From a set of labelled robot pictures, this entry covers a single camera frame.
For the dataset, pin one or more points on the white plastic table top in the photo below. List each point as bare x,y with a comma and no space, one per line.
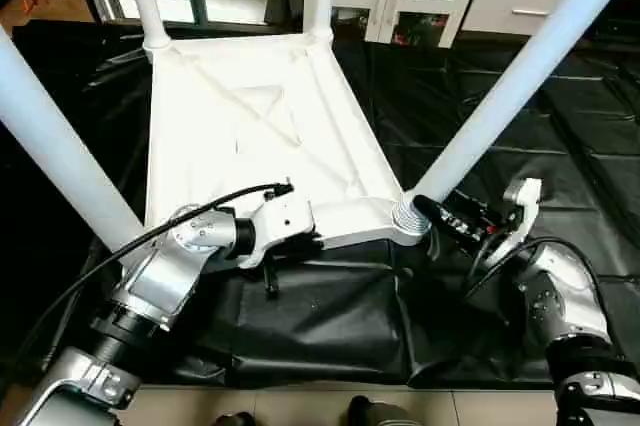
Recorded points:
260,126

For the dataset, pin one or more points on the black work mat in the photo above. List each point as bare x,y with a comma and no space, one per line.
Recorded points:
500,146

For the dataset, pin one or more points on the black left robot foot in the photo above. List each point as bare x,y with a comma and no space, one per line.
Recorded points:
235,420

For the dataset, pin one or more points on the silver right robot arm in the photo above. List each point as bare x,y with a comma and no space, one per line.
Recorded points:
565,316

